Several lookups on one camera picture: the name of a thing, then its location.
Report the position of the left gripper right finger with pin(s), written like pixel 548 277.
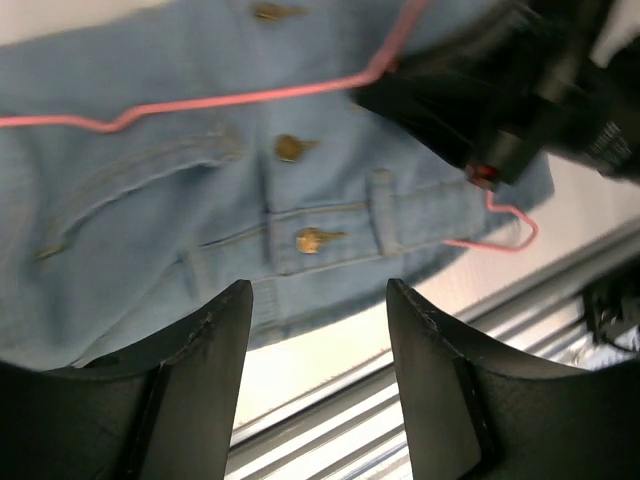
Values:
pixel 476 408

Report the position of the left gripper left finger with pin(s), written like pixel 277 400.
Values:
pixel 162 408

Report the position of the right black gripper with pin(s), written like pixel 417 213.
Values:
pixel 545 91

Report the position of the pink wire hanger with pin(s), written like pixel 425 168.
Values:
pixel 13 16

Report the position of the light blue denim skirt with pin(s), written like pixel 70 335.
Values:
pixel 108 238

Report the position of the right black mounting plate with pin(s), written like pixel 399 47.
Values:
pixel 611 308

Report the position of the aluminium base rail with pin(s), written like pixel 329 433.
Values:
pixel 353 428

